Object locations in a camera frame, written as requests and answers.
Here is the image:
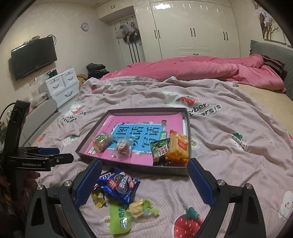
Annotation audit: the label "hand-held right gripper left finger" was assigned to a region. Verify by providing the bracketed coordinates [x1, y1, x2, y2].
[25, 159, 103, 238]

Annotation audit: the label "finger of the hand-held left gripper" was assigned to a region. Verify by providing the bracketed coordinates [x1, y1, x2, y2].
[22, 147, 60, 155]
[30, 153, 74, 165]

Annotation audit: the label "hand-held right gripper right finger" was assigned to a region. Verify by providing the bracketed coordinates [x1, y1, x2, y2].
[187, 158, 268, 238]

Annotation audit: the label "yellow wafer packet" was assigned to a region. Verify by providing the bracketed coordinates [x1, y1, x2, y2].
[90, 191, 107, 209]

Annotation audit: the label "blue cookie packet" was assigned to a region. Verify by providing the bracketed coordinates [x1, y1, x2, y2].
[97, 167, 140, 205]

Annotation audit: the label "shallow dark cardboard box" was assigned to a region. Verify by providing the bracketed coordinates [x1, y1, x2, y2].
[75, 108, 191, 176]

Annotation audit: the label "yellow green pastry packet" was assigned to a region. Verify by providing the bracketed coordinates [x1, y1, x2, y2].
[92, 132, 115, 153]
[127, 199, 160, 219]

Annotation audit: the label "orange cracker packet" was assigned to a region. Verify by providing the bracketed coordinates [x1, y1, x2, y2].
[165, 130, 191, 161]

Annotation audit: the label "clear red candy packet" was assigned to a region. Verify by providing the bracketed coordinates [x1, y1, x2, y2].
[113, 138, 134, 158]

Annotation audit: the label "lime green snack packet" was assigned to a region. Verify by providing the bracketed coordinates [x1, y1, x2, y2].
[109, 201, 138, 235]

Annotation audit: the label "green black snack packet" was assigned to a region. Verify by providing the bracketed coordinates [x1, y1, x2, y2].
[150, 138, 171, 163]

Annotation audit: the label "person's left hand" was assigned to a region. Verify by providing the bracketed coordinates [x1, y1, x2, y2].
[23, 171, 41, 190]

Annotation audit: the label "printed strawberry blanket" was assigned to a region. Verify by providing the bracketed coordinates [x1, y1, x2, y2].
[32, 75, 293, 238]

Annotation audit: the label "grey chair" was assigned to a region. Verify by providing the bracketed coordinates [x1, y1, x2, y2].
[22, 98, 62, 147]

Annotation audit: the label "white drawer cabinet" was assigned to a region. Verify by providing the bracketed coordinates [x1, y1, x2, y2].
[44, 67, 80, 108]

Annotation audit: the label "pink book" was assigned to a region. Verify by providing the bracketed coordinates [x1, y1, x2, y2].
[88, 114, 185, 166]

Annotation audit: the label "dark clothes pile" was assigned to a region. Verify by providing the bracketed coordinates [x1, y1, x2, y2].
[86, 63, 110, 79]

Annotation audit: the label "black television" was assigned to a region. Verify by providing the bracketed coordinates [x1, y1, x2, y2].
[11, 37, 58, 80]

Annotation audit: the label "beige bed sheet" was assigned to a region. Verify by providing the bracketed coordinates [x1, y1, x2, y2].
[236, 83, 293, 129]

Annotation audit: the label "pink quilt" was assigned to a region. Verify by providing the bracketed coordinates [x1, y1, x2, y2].
[101, 54, 286, 91]

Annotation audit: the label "black striped hanging jacket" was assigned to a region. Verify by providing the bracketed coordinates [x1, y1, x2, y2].
[124, 34, 142, 63]

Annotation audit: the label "striped pillow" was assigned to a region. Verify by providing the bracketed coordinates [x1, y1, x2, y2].
[261, 55, 286, 76]

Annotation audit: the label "grey headboard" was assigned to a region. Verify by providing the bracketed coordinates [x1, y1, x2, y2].
[249, 40, 293, 103]

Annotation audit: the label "hanging hats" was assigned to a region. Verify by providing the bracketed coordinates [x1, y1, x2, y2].
[116, 19, 139, 38]

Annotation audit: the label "white wardrobe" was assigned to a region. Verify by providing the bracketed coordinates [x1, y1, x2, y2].
[96, 0, 241, 63]

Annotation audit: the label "black cable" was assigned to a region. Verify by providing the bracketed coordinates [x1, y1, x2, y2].
[0, 103, 17, 122]

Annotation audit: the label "wall poster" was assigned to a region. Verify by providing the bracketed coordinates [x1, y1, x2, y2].
[252, 0, 293, 49]

